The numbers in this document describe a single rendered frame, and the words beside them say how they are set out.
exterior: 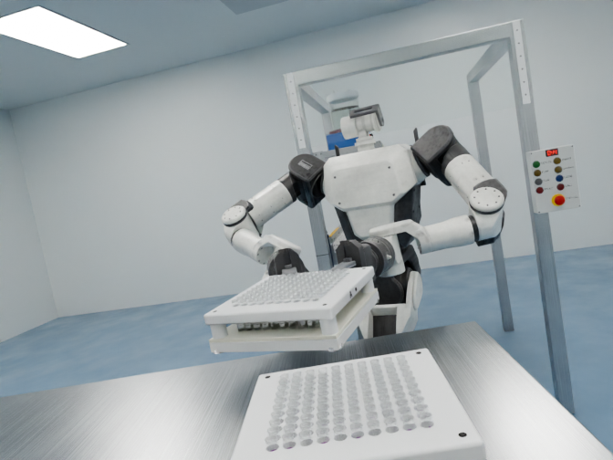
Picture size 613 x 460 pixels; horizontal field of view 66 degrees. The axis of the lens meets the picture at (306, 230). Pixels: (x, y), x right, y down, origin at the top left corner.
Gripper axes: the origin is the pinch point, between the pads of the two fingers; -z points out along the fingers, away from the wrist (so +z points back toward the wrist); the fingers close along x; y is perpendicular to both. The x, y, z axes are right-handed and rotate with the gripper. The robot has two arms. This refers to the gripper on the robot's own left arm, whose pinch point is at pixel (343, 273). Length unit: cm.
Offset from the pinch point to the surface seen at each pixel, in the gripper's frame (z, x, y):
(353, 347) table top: -6.0, 13.3, -2.7
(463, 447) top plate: -44, 6, -34
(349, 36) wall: 429, -171, 182
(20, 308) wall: 214, 73, 599
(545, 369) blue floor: 185, 103, -8
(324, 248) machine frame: 105, 13, 68
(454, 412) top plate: -39, 6, -32
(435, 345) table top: -3.7, 13.4, -18.3
